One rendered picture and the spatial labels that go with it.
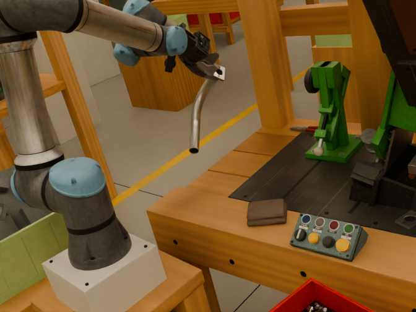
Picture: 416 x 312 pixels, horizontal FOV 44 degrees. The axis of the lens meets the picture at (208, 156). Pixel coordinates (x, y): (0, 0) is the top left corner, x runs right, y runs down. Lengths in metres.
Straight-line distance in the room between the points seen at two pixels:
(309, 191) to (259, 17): 0.62
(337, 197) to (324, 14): 0.62
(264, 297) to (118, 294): 1.33
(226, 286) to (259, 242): 1.32
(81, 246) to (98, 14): 0.52
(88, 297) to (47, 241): 0.42
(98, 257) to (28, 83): 0.42
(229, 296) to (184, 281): 1.25
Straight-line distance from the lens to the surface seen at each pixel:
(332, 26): 1.73
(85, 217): 1.20
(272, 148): 1.74
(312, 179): 1.48
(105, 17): 1.23
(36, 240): 1.57
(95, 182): 1.18
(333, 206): 1.35
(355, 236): 1.17
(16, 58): 1.24
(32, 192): 1.29
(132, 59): 1.46
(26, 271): 1.59
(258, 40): 1.78
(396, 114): 1.22
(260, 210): 1.32
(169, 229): 1.49
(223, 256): 1.40
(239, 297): 2.51
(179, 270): 1.33
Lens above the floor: 1.64
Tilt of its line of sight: 25 degrees down
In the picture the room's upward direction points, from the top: 14 degrees counter-clockwise
